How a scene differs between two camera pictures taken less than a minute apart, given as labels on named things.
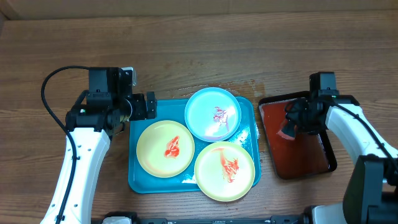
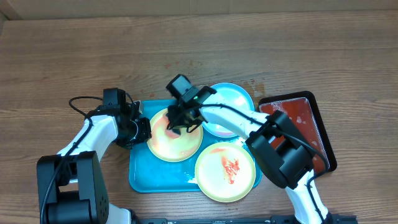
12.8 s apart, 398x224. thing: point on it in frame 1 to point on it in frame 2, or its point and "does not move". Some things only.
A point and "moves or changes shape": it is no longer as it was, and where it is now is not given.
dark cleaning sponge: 288,129 moves or changes shape
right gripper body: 300,114 to 181,118
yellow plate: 224,171 does not move
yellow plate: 165,149 moves or changes shape
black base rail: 132,218 does not move
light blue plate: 212,114 moves or changes shape
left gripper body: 138,112 to 137,132
